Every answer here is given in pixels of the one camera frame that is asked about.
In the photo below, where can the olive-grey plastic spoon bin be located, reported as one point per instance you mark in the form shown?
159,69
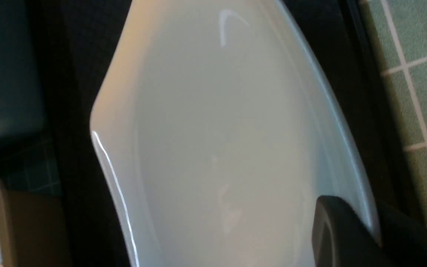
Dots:
33,231

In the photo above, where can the large white square plate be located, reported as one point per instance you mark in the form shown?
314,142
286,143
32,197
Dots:
216,130

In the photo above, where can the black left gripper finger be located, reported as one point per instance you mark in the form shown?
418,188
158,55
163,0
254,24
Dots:
340,239

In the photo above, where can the blue-grey plastic bin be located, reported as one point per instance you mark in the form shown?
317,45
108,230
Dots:
22,111

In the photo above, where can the green checkered table mat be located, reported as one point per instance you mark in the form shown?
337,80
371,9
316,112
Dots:
397,30

